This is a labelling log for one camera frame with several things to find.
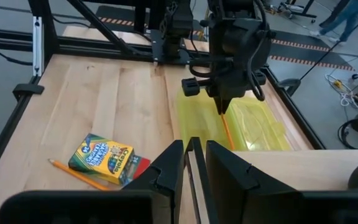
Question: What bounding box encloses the black mat orange striped border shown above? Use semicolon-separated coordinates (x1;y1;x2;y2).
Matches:
94;4;357;72

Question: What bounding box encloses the yellow transparent plastic case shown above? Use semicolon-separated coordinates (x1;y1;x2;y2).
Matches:
175;86;292;152

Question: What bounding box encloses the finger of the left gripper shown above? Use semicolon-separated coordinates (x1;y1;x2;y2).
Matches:
213;95;224;115
221;95;232;115

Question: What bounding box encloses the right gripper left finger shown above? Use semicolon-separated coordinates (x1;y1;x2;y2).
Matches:
0;139;185;224

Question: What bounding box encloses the wooden shelf riser black frame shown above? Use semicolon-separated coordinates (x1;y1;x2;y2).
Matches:
178;136;358;224

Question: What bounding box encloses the coiled black cable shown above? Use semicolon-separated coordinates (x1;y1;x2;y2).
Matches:
337;119;358;151

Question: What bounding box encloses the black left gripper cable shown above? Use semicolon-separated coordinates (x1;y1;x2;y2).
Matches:
246;0;269;103

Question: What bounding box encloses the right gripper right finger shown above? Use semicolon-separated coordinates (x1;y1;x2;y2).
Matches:
206;139;358;224

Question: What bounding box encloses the black aluminium table frame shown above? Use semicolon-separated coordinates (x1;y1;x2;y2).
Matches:
0;0;326;197

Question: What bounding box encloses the white cable bundle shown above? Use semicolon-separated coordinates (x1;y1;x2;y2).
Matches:
324;73;358;111

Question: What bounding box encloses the person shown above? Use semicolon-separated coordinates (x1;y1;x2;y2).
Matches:
309;0;358;44

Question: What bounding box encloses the yellow green crayon box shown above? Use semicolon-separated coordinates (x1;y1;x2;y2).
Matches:
68;133;152;187

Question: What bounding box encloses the black wheeled stand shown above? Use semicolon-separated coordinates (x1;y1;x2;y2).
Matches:
277;0;318;24

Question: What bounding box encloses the black table clamp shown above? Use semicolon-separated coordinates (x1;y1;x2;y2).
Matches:
277;77;301;96
12;83;45;101

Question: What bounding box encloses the orange pencil pink eraser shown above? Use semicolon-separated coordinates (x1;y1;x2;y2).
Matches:
47;158;110;192
220;113;236;151

